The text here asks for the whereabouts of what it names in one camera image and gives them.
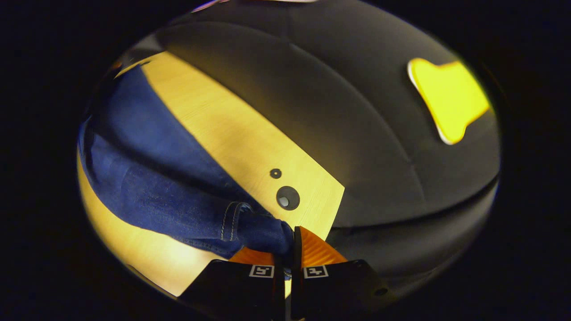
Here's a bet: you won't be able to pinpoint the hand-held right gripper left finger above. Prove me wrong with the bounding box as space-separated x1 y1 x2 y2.
178 247 287 321

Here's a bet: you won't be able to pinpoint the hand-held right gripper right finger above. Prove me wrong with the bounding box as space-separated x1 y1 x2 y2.
291 226 396 321

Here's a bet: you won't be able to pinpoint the blue jeans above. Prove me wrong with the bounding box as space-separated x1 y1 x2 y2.
79 66 296 260

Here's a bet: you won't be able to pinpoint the large black table grommet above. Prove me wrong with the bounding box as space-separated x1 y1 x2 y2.
276 186 301 211

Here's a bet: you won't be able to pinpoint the black backdrop cloth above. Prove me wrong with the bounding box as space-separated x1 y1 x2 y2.
152 0 501 297

